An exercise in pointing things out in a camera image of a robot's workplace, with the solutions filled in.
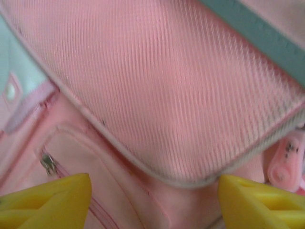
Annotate pink student backpack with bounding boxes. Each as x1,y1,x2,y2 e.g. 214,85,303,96
0,0,305,229

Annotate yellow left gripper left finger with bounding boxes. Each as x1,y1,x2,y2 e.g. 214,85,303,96
0,172,93,229

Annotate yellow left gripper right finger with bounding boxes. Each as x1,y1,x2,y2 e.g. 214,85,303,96
217,173,305,229

